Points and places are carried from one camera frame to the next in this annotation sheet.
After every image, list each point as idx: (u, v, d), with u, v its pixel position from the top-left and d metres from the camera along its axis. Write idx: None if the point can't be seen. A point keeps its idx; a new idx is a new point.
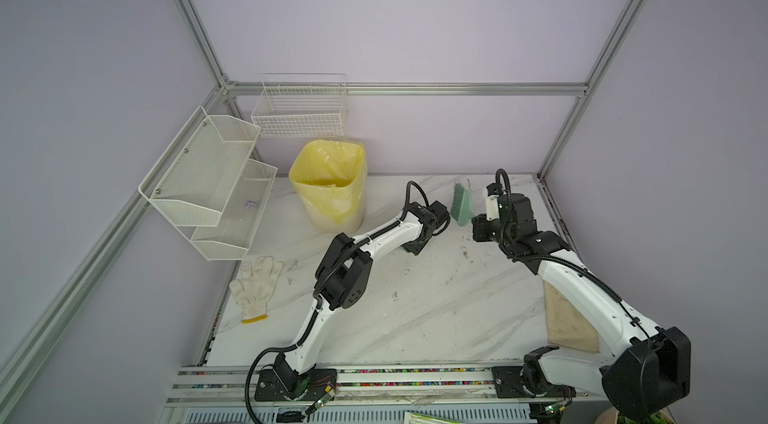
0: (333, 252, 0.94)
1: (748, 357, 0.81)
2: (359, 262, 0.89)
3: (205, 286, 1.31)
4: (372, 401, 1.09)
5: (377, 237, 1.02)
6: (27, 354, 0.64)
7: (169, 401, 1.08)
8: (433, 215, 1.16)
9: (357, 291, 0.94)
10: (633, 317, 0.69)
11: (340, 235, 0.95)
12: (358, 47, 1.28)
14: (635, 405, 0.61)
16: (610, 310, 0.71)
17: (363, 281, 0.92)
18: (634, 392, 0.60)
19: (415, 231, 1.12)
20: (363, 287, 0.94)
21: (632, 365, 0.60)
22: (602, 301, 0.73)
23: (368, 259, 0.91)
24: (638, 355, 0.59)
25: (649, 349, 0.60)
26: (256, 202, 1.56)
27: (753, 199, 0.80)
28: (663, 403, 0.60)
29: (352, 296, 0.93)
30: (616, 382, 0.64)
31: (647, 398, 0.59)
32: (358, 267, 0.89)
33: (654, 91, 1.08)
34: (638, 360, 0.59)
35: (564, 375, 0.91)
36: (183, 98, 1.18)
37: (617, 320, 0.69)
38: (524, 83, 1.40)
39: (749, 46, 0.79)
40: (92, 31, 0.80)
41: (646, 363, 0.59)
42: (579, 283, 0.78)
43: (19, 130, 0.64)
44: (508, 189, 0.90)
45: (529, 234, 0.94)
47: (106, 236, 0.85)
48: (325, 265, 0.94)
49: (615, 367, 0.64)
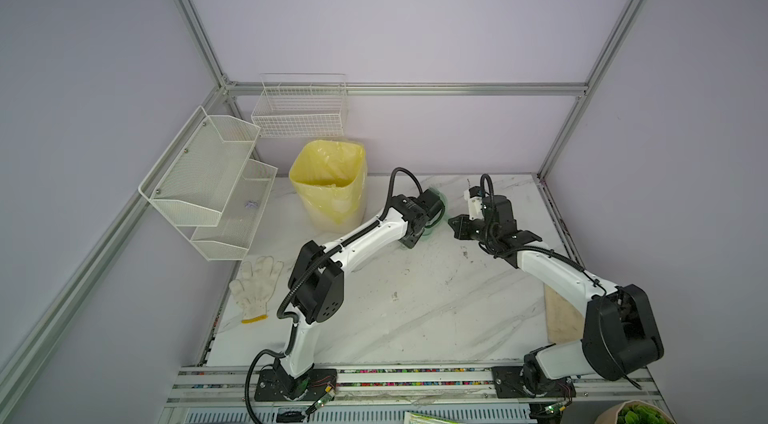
0: (303, 263, 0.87)
1: (747, 357, 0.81)
2: (329, 274, 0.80)
3: (205, 286, 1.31)
4: (372, 401, 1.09)
5: (349, 244, 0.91)
6: (27, 355, 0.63)
7: (169, 401, 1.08)
8: (419, 209, 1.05)
9: (332, 305, 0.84)
10: (594, 280, 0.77)
11: (309, 243, 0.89)
12: (358, 47, 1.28)
14: (609, 362, 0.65)
16: (575, 277, 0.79)
17: (337, 295, 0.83)
18: (606, 347, 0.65)
19: (398, 230, 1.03)
20: (338, 300, 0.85)
21: (599, 320, 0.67)
22: (567, 272, 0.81)
23: (340, 271, 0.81)
24: (600, 308, 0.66)
25: (610, 302, 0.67)
26: (256, 202, 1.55)
27: (752, 200, 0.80)
28: (637, 360, 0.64)
29: (328, 309, 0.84)
30: (593, 345, 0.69)
31: (617, 349, 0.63)
32: (328, 281, 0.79)
33: (654, 91, 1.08)
34: (600, 313, 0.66)
35: (560, 367, 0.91)
36: (183, 98, 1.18)
37: (580, 284, 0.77)
38: (525, 83, 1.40)
39: (749, 46, 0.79)
40: (92, 32, 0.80)
41: (607, 314, 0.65)
42: (547, 261, 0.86)
43: (19, 130, 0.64)
44: (491, 191, 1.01)
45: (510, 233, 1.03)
47: (106, 236, 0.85)
48: (296, 277, 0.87)
49: (588, 328, 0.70)
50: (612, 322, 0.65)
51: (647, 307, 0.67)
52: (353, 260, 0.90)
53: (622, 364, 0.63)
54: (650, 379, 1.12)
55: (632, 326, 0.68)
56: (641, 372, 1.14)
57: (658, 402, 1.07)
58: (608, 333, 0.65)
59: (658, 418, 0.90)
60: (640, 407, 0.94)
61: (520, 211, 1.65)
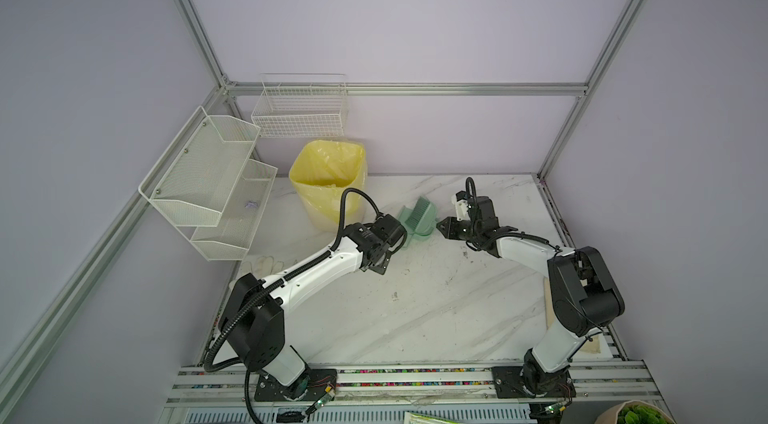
0: (235, 303, 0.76)
1: (748, 358, 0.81)
2: (266, 314, 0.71)
3: (205, 286, 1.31)
4: (372, 402, 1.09)
5: (293, 278, 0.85)
6: (26, 355, 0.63)
7: (169, 401, 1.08)
8: (376, 239, 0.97)
9: (269, 350, 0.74)
10: (556, 247, 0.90)
11: (247, 277, 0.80)
12: (358, 47, 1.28)
14: (574, 313, 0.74)
16: (541, 247, 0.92)
17: (275, 337, 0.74)
18: (567, 299, 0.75)
19: (352, 261, 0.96)
20: (278, 344, 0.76)
21: (558, 276, 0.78)
22: (534, 244, 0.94)
23: (279, 310, 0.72)
24: (555, 264, 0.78)
25: (565, 260, 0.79)
26: (256, 202, 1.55)
27: (753, 199, 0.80)
28: (599, 310, 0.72)
29: (264, 356, 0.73)
30: (560, 302, 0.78)
31: (576, 298, 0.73)
32: (263, 323, 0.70)
33: (653, 91, 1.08)
34: (559, 268, 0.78)
35: (554, 354, 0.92)
36: (182, 98, 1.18)
37: (545, 250, 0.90)
38: (525, 83, 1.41)
39: (748, 46, 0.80)
40: (91, 31, 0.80)
41: (563, 267, 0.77)
42: (517, 240, 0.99)
43: (19, 130, 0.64)
44: (473, 192, 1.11)
45: (493, 228, 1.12)
47: (106, 235, 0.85)
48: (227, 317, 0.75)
49: (553, 288, 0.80)
50: (565, 275, 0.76)
51: (601, 264, 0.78)
52: (296, 297, 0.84)
53: (583, 313, 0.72)
54: (650, 379, 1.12)
55: (594, 285, 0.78)
56: (641, 372, 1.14)
57: (658, 402, 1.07)
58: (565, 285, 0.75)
59: (658, 418, 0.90)
60: (640, 407, 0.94)
61: (520, 211, 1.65)
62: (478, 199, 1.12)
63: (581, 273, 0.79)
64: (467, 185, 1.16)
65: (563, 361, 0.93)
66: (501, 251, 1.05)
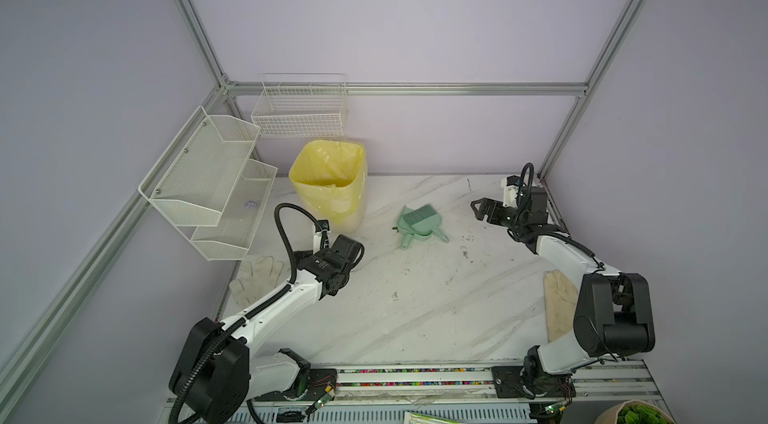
0: (192, 353, 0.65)
1: (747, 358, 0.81)
2: (229, 355, 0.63)
3: (205, 286, 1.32)
4: (372, 402, 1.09)
5: (257, 315, 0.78)
6: (26, 356, 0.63)
7: (169, 401, 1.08)
8: (334, 268, 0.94)
9: (231, 399, 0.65)
10: (600, 265, 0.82)
11: (203, 322, 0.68)
12: (358, 48, 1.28)
14: (593, 335, 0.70)
16: (583, 259, 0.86)
17: (237, 384, 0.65)
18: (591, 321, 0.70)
19: (312, 293, 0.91)
20: (240, 391, 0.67)
21: (590, 293, 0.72)
22: (577, 254, 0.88)
23: (244, 350, 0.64)
24: (591, 280, 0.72)
25: (604, 279, 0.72)
26: (256, 202, 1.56)
27: (751, 199, 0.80)
28: (622, 339, 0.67)
29: (225, 409, 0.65)
30: (582, 319, 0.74)
31: (600, 321, 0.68)
32: (227, 368, 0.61)
33: (654, 91, 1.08)
34: (593, 287, 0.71)
35: (558, 359, 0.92)
36: (182, 98, 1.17)
37: (586, 265, 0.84)
38: (524, 83, 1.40)
39: (748, 46, 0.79)
40: (92, 32, 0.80)
41: (597, 287, 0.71)
42: (559, 244, 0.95)
43: (20, 130, 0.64)
44: (530, 180, 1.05)
45: (538, 223, 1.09)
47: (106, 236, 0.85)
48: (182, 370, 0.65)
49: (579, 302, 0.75)
50: (599, 297, 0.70)
51: (645, 296, 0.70)
52: (261, 334, 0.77)
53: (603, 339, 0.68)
54: (649, 379, 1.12)
55: (627, 313, 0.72)
56: (641, 372, 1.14)
57: (658, 401, 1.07)
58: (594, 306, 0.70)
59: (658, 418, 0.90)
60: (639, 406, 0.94)
61: None
62: (533, 188, 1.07)
63: (617, 297, 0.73)
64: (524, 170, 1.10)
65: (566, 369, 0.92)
66: (540, 249, 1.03)
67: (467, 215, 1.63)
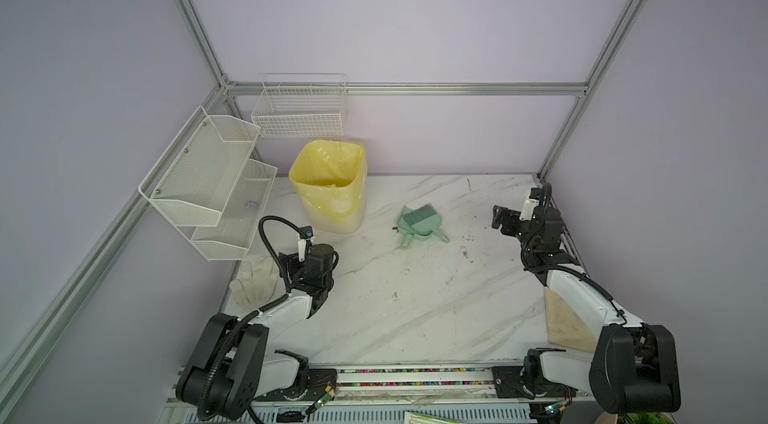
0: (208, 343, 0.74)
1: (748, 358, 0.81)
2: (250, 335, 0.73)
3: (205, 286, 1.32)
4: (372, 401, 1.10)
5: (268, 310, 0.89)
6: (26, 355, 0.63)
7: (169, 401, 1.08)
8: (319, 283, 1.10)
9: (249, 384, 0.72)
10: (619, 311, 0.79)
11: (215, 317, 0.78)
12: (357, 48, 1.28)
14: (611, 391, 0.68)
16: (599, 303, 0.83)
17: (256, 365, 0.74)
18: (613, 379, 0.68)
19: (303, 312, 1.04)
20: (257, 376, 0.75)
21: (608, 347, 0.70)
22: (592, 296, 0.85)
23: (263, 325, 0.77)
24: (611, 333, 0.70)
25: (624, 332, 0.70)
26: (256, 202, 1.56)
27: (751, 199, 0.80)
28: (646, 400, 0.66)
29: (244, 394, 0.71)
30: (600, 372, 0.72)
31: (622, 381, 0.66)
32: (252, 338, 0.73)
33: (654, 91, 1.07)
34: (613, 342, 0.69)
35: (563, 375, 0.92)
36: (182, 98, 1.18)
37: (603, 310, 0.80)
38: (524, 83, 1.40)
39: (749, 45, 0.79)
40: (92, 32, 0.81)
41: (619, 343, 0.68)
42: (575, 287, 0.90)
43: (20, 130, 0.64)
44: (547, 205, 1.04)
45: (549, 251, 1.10)
47: (105, 236, 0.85)
48: (197, 363, 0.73)
49: (596, 354, 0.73)
50: (622, 355, 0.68)
51: (670, 350, 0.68)
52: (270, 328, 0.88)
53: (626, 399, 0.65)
54: None
55: (648, 368, 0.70)
56: None
57: None
58: (616, 365, 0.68)
59: (658, 418, 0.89)
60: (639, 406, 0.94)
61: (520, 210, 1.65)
62: (550, 215, 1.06)
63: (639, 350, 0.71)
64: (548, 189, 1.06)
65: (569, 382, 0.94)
66: (551, 282, 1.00)
67: (467, 215, 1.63)
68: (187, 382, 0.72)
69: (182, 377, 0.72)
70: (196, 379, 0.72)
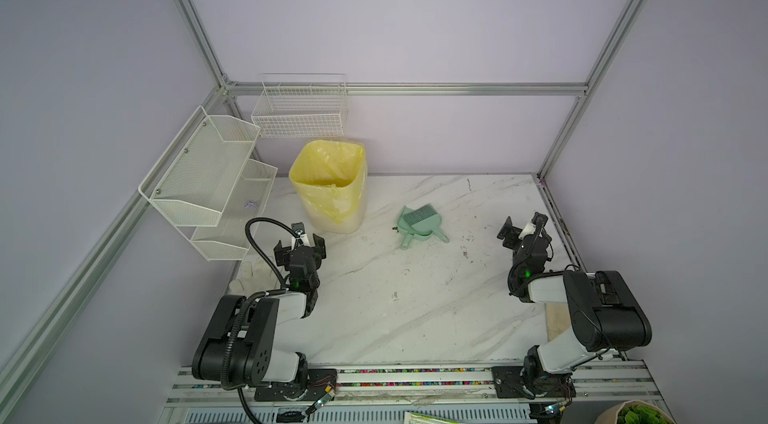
0: (222, 318, 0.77)
1: (749, 358, 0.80)
2: (264, 302, 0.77)
3: (205, 286, 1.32)
4: (372, 401, 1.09)
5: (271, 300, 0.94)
6: (27, 354, 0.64)
7: (169, 401, 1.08)
8: (310, 282, 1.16)
9: (264, 353, 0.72)
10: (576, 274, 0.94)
11: (227, 295, 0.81)
12: (357, 48, 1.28)
14: (588, 321, 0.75)
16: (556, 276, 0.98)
17: (270, 334, 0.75)
18: (580, 307, 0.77)
19: (297, 309, 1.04)
20: (269, 346, 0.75)
21: (572, 286, 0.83)
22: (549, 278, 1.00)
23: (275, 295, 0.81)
24: (568, 273, 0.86)
25: (578, 271, 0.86)
26: (256, 202, 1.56)
27: (752, 200, 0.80)
28: (616, 319, 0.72)
29: (260, 363, 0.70)
30: (577, 317, 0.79)
31: (587, 304, 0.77)
32: (266, 307, 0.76)
33: (654, 91, 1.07)
34: (570, 277, 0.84)
35: (558, 360, 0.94)
36: (182, 98, 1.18)
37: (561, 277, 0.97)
38: (525, 83, 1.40)
39: (749, 45, 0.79)
40: (92, 32, 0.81)
41: (574, 275, 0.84)
42: (548, 277, 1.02)
43: (20, 130, 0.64)
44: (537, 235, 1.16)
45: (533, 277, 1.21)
47: (106, 235, 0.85)
48: (213, 336, 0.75)
49: (570, 305, 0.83)
50: (579, 284, 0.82)
51: (622, 283, 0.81)
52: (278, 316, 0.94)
53: (593, 316, 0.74)
54: (650, 379, 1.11)
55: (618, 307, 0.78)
56: (642, 372, 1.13)
57: (658, 402, 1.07)
58: (577, 294, 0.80)
59: (659, 418, 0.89)
60: (639, 406, 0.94)
61: (519, 210, 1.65)
62: (537, 248, 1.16)
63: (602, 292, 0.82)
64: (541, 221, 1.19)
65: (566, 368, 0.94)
66: (534, 295, 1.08)
67: (467, 214, 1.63)
68: (202, 358, 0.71)
69: (196, 349, 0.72)
70: (212, 353, 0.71)
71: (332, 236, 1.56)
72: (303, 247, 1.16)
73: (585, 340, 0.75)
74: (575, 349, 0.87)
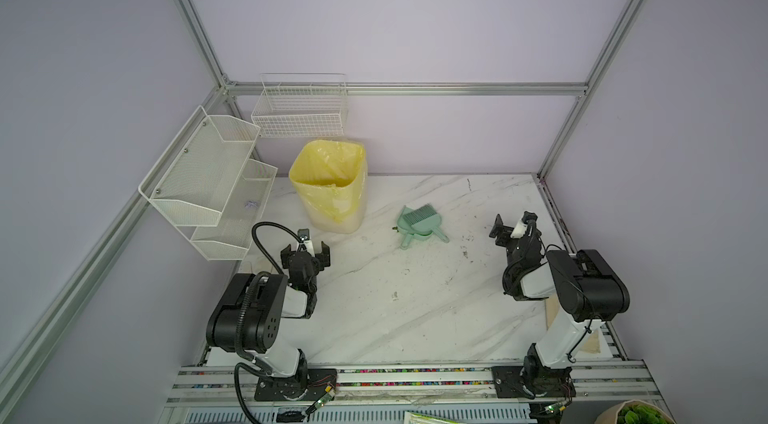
0: (235, 290, 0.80)
1: (749, 359, 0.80)
2: (274, 274, 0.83)
3: (206, 286, 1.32)
4: (372, 401, 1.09)
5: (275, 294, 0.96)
6: (27, 354, 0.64)
7: (169, 401, 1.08)
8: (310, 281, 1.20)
9: (273, 322, 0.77)
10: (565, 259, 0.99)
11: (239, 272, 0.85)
12: (357, 49, 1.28)
14: (571, 291, 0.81)
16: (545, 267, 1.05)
17: (278, 306, 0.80)
18: (564, 279, 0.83)
19: (299, 308, 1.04)
20: (278, 317, 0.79)
21: (554, 261, 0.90)
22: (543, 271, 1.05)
23: (282, 273, 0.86)
24: (549, 251, 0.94)
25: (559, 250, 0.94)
26: (256, 202, 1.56)
27: (753, 200, 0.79)
28: (595, 286, 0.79)
29: (269, 331, 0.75)
30: (563, 290, 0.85)
31: (570, 275, 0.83)
32: (276, 282, 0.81)
33: (654, 92, 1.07)
34: (551, 254, 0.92)
35: (554, 350, 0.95)
36: (182, 98, 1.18)
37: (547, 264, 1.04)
38: (525, 83, 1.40)
39: (749, 45, 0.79)
40: (91, 31, 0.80)
41: (555, 252, 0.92)
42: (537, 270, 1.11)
43: (19, 130, 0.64)
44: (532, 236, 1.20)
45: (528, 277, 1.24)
47: (106, 235, 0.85)
48: (227, 303, 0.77)
49: (554, 280, 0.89)
50: (560, 260, 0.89)
51: (599, 256, 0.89)
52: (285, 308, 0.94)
53: (577, 284, 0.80)
54: (650, 379, 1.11)
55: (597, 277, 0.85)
56: (642, 372, 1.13)
57: (659, 402, 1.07)
58: (559, 268, 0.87)
59: (659, 418, 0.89)
60: (640, 406, 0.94)
61: (520, 210, 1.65)
62: (532, 249, 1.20)
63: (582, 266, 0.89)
64: (532, 221, 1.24)
65: (563, 357, 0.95)
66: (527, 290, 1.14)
67: (467, 214, 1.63)
68: (215, 328, 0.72)
69: (211, 313, 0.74)
70: (225, 321, 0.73)
71: (332, 237, 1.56)
72: (303, 251, 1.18)
73: (571, 309, 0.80)
74: (566, 328, 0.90)
